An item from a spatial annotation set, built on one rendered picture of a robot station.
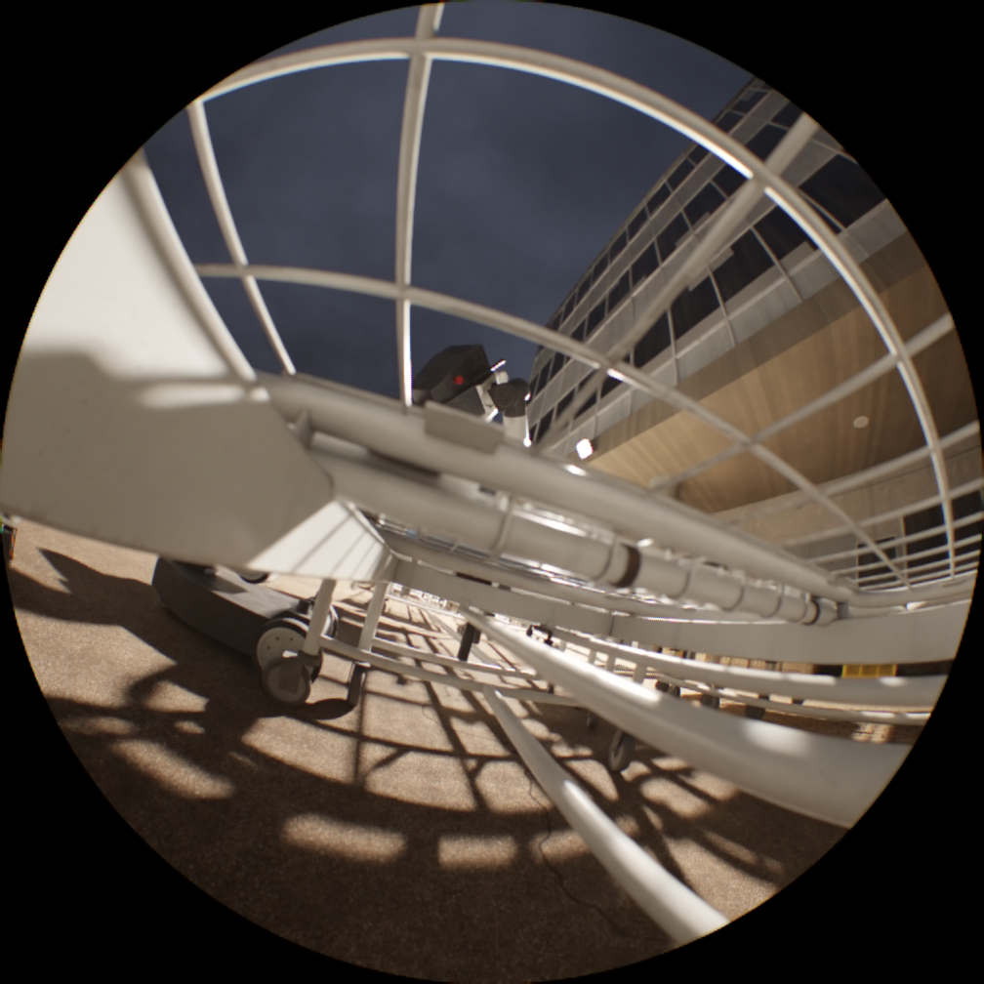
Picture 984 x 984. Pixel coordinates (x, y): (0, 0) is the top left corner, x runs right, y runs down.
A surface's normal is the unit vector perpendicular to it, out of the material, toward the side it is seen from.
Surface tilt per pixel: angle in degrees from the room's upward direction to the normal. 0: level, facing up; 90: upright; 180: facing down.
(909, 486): 90
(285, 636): 90
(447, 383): 107
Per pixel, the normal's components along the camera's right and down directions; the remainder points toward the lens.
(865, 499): -0.91, -0.33
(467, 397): 0.58, 0.41
